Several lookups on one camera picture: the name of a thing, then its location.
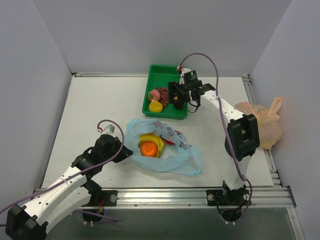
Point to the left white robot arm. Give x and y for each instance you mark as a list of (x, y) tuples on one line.
[(75, 188)]

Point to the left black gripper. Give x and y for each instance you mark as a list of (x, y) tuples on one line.
[(122, 153)]

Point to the orange fruit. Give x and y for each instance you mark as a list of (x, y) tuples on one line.
[(148, 149)]

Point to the aluminium front rail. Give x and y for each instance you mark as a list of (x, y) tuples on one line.
[(137, 198)]

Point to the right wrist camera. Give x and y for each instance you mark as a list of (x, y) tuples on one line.
[(182, 71)]

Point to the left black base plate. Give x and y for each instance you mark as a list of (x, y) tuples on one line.
[(103, 198)]

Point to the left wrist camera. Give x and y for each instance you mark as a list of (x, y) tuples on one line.
[(108, 130)]

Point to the yellow banana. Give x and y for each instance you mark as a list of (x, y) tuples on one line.
[(150, 137)]

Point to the blue printed plastic bag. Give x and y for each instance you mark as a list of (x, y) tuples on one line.
[(179, 157)]

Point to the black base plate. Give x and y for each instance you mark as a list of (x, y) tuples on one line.
[(103, 198), (216, 197)]

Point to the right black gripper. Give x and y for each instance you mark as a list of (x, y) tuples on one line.
[(175, 89)]

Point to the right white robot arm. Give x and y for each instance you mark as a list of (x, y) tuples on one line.
[(241, 130)]

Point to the peach fruit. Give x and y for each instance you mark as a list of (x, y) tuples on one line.
[(153, 94)]

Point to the orange plastic bag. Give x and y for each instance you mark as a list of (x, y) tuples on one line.
[(267, 118)]

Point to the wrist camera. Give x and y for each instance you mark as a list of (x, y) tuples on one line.
[(108, 130), (182, 71)]

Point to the yellow pear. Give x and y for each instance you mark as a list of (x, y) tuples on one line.
[(155, 106)]

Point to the green plastic tray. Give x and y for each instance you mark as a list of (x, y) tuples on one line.
[(158, 78)]

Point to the red apple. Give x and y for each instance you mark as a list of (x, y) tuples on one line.
[(169, 142)]

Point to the red grape bunch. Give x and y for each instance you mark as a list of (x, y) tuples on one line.
[(164, 96)]

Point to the dark mangosteen fruit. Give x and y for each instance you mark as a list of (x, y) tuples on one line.
[(178, 102)]

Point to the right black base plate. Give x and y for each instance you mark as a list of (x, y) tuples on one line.
[(216, 197)]

